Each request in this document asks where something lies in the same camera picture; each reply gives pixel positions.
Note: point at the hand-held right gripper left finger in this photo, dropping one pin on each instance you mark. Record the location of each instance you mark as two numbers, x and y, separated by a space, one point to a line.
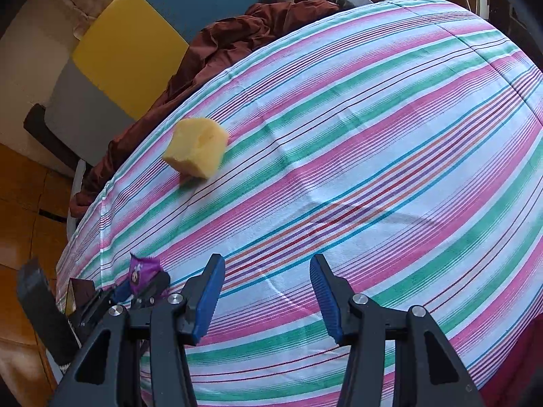
210 301

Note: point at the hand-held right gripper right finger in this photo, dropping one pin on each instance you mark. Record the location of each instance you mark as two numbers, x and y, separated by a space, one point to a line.
324 301

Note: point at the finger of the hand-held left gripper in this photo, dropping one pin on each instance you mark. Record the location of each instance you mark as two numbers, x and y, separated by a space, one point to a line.
156 286
121 291

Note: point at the purple snack packet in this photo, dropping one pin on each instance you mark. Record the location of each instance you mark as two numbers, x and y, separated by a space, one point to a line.
142 271

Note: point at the yellow box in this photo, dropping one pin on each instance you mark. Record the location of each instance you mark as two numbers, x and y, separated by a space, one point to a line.
70 301

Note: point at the yellow sponge cake piece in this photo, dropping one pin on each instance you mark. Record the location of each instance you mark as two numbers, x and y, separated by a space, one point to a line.
195 146

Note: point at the wooden wardrobe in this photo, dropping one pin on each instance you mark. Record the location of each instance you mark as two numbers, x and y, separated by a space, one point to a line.
25 186

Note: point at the black upright panel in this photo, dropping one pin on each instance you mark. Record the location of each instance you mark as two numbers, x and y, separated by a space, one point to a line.
46 133

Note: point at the red cloth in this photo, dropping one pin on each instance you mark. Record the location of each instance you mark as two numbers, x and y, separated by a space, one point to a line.
517 373

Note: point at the blue yellow grey headboard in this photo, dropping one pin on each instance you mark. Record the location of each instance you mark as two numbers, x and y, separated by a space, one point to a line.
127 63

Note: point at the maroon blanket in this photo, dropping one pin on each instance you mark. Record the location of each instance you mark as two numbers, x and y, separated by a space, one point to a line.
220 38

